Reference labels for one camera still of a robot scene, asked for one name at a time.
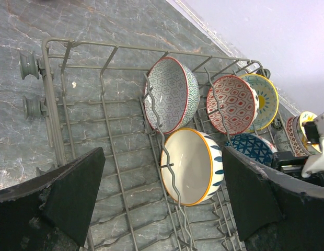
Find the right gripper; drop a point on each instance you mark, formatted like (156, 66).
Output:
(286, 163)

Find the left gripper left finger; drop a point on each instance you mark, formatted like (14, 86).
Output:
(52, 211)

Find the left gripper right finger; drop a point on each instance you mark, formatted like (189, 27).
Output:
(273, 210)

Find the red scale patterned bowl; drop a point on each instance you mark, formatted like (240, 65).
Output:
(298, 151)

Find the yellow green floral bowl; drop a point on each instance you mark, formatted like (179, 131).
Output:
(305, 132)

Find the blue red patterned bowl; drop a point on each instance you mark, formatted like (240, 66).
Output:
(253, 146)

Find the black striped white bowl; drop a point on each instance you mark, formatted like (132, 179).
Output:
(196, 166)

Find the wire dish rack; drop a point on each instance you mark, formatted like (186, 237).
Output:
(94, 97)

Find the yellow teal bowl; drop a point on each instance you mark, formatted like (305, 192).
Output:
(268, 100)

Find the red dotted white bowl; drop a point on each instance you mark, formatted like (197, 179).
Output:
(232, 105)

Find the grey blue bowl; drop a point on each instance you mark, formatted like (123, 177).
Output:
(172, 95)

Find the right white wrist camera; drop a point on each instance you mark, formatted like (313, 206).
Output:
(315, 163)

